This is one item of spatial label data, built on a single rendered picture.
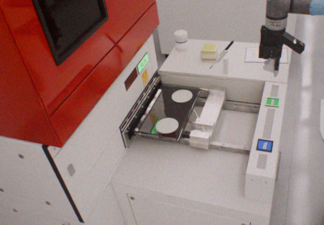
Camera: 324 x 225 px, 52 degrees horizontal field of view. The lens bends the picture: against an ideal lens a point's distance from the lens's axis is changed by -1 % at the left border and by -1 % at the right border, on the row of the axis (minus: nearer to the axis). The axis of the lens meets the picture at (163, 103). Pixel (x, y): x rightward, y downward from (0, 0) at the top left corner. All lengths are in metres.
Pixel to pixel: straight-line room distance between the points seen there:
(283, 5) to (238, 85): 0.55
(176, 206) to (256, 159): 0.37
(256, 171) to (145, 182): 0.45
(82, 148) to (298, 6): 0.86
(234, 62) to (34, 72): 1.10
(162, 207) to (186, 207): 0.11
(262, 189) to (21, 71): 0.86
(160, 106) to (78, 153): 0.55
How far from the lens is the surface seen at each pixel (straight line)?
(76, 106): 1.03
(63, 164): 1.11
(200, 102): 1.65
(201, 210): 1.33
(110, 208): 1.48
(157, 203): 1.39
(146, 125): 1.48
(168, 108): 1.55
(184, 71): 1.67
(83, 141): 1.18
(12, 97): 0.96
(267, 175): 1.19
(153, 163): 1.43
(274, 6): 1.21
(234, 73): 1.63
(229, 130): 1.53
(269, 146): 1.27
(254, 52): 1.79
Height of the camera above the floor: 1.87
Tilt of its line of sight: 38 degrees down
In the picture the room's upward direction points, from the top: 9 degrees counter-clockwise
